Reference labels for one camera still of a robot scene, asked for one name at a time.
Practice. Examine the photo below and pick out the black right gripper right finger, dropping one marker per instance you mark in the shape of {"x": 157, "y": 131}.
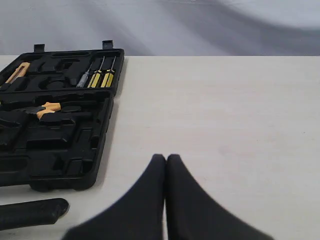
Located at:
{"x": 191, "y": 214}

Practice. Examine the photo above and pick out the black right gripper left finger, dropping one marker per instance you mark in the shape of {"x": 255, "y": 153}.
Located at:
{"x": 137, "y": 215}

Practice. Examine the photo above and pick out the black handled adjustable wrench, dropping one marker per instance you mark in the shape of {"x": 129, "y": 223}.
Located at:
{"x": 32, "y": 213}

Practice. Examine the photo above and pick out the black plastic tool case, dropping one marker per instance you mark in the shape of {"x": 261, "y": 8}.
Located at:
{"x": 62, "y": 150}

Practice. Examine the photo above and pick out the yellow black screwdriver right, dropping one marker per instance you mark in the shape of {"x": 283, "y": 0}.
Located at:
{"x": 109, "y": 75}

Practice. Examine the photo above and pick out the yellow black screwdriver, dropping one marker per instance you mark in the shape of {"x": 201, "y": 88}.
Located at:
{"x": 109, "y": 75}
{"x": 96, "y": 76}

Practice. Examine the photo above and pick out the yellow black screwdriver left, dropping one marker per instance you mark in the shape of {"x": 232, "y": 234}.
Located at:
{"x": 96, "y": 76}

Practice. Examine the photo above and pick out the grey tester screwdriver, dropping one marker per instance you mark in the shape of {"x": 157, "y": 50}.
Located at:
{"x": 84, "y": 78}

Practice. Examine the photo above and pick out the orange utility knife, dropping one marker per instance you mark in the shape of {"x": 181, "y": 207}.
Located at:
{"x": 20, "y": 71}

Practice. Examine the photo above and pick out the orange handled pliers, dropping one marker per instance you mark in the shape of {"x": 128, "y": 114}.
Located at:
{"x": 47, "y": 108}

